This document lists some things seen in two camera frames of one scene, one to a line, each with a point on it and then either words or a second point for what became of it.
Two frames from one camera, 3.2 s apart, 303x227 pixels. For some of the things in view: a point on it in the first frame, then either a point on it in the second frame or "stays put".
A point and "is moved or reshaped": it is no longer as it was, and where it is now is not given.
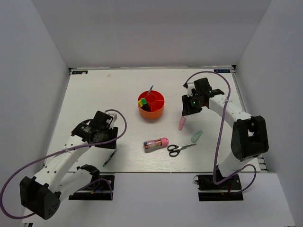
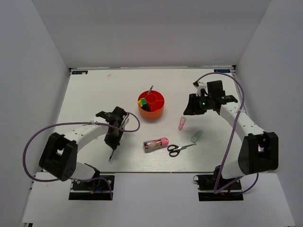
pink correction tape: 182,123 stays put
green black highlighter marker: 145,106 stays put
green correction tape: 197,136 stays put
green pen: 105,162 is moved or reshaped
